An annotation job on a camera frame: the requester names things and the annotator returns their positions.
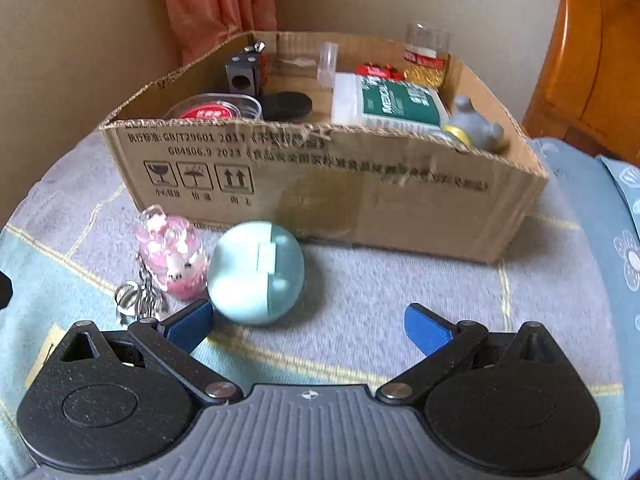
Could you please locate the blue floral pillow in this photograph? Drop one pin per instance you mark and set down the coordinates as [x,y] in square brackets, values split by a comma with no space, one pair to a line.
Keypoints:
[625,180]

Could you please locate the grey elephant toy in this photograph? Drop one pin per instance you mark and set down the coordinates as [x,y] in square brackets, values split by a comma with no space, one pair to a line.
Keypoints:
[475,125]

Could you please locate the white and green packet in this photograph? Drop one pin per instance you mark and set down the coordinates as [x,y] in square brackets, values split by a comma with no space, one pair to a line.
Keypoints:
[395,105]

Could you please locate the grey metal cube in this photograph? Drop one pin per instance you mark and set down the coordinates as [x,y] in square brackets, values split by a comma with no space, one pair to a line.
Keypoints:
[242,75]

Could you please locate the mint round case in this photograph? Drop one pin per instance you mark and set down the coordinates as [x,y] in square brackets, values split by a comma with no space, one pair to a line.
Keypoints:
[245,270]

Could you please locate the wooden chair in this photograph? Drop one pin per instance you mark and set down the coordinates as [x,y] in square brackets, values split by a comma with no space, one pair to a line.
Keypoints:
[590,50]

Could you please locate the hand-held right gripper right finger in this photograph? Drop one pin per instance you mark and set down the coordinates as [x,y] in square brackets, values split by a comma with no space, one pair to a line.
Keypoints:
[425,330]

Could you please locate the clear container red lid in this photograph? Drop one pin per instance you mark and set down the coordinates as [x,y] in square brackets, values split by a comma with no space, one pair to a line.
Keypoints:
[210,111]

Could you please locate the black round disc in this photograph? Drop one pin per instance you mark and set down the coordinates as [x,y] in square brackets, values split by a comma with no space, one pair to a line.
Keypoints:
[287,105]

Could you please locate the teal plaid blanket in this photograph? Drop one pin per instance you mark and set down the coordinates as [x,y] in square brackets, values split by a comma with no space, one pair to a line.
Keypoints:
[375,290]

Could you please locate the gold bead jar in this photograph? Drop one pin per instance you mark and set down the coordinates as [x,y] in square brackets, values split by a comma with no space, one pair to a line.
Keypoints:
[425,72]

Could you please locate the cardboard box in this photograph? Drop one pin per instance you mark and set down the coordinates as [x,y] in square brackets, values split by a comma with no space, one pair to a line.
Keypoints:
[350,195]

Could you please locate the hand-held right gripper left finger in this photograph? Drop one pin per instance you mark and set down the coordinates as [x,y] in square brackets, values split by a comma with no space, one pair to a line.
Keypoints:
[187,322]

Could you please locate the red toy train car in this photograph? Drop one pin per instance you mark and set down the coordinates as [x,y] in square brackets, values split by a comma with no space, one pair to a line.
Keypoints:
[380,71]

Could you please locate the pink and gold curtain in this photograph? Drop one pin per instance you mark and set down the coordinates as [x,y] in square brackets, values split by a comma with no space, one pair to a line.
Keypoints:
[215,5]

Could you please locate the blue floral quilt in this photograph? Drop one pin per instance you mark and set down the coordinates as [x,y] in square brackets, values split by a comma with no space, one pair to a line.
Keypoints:
[590,260]

